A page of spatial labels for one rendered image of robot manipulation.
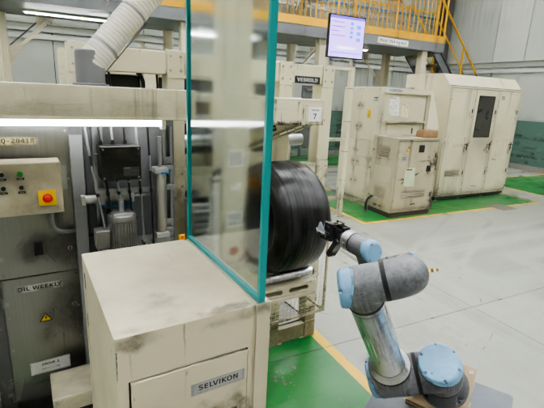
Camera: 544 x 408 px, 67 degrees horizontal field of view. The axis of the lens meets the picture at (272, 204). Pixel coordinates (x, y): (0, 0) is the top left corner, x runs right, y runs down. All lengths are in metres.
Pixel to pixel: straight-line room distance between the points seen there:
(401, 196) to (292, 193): 4.98
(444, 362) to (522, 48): 13.33
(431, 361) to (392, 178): 5.12
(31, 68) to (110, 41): 9.11
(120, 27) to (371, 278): 1.46
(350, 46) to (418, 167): 2.17
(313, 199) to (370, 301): 0.86
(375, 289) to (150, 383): 0.62
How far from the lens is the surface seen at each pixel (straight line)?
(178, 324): 1.03
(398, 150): 6.56
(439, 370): 1.68
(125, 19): 2.02
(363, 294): 1.19
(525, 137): 14.15
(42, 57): 11.08
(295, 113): 2.34
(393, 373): 1.63
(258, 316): 1.13
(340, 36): 6.12
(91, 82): 1.98
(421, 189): 7.08
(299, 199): 1.92
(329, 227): 1.85
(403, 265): 1.21
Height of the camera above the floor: 1.80
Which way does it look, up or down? 15 degrees down
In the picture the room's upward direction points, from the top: 3 degrees clockwise
